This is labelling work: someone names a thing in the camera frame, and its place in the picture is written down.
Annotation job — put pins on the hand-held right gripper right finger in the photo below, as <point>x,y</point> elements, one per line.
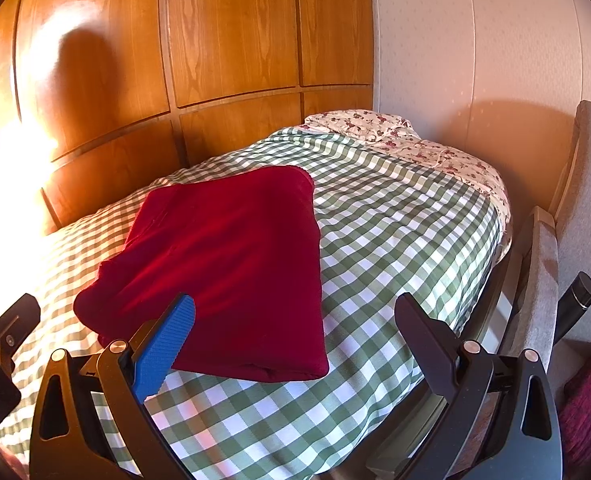
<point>425,340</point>

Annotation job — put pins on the floral bed sheet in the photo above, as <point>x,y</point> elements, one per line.
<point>425,150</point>

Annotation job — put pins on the dark red knitted cloth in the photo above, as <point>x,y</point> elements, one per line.
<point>590,410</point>

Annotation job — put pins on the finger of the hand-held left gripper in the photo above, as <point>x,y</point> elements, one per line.
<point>18,322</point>

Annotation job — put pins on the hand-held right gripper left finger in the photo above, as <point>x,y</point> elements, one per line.
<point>165,345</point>

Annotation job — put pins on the green checked bed cover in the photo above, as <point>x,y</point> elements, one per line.
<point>385,220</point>

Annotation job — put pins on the red garment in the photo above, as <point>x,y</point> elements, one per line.
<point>225,260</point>

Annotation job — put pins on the grey upholstered chair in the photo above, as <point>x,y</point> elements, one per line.
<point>585,210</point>

